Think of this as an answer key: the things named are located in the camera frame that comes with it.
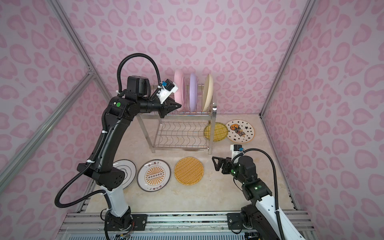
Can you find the orange woven pattern plate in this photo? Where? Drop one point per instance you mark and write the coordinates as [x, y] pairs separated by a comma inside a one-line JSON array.
[[189, 171]]

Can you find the white plate orange sunburst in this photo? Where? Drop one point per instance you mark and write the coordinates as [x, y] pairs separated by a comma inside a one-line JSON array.
[[154, 175]]

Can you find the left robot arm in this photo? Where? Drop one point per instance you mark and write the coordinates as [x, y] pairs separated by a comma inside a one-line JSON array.
[[116, 118]]

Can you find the white plate black rim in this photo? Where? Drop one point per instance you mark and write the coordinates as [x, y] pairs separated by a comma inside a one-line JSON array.
[[130, 170]]

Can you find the aluminium frame profile left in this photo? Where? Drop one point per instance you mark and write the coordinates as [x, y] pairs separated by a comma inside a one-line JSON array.
[[21, 158]]

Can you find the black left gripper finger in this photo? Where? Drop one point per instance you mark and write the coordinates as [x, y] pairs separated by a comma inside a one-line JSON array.
[[166, 111], [171, 105]]

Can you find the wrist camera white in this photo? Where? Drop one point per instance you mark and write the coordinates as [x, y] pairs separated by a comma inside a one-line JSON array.
[[166, 88], [235, 150]]

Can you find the white star cartoon plate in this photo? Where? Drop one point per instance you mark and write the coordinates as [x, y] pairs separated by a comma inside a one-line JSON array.
[[240, 131]]

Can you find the purple plate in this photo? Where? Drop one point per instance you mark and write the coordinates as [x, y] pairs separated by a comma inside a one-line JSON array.
[[193, 92]]

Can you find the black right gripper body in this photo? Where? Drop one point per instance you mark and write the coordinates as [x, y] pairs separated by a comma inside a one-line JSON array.
[[225, 165]]

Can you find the cream beige plate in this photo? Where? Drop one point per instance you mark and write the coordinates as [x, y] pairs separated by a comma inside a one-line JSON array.
[[207, 93]]

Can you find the pink plate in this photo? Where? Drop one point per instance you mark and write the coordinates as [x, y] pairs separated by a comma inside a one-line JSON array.
[[180, 94]]

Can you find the aluminium frame profile right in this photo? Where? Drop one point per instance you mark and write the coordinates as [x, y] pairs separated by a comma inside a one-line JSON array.
[[309, 8]]

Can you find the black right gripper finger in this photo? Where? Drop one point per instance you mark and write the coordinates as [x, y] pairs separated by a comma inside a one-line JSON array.
[[218, 162], [223, 168]]

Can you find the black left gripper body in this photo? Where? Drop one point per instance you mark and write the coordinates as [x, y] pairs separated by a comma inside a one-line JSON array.
[[161, 107]]

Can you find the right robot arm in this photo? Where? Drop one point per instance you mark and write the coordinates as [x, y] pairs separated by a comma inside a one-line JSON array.
[[261, 198]]

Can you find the green yellow woven plate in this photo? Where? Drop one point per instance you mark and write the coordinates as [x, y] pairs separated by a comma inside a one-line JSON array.
[[220, 132]]

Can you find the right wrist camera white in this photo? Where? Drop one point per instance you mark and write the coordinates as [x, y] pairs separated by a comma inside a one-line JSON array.
[[235, 150]]

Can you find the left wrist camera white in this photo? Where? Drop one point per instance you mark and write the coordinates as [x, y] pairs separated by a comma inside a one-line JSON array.
[[166, 88]]

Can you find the stainless steel dish rack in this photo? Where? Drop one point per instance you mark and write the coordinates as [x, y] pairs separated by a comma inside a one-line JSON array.
[[180, 130]]

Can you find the aluminium frame profile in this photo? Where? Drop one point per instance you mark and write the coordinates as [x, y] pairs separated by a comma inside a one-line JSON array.
[[21, 158], [309, 8]]

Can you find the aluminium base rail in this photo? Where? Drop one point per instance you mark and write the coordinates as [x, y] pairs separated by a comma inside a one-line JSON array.
[[178, 224]]

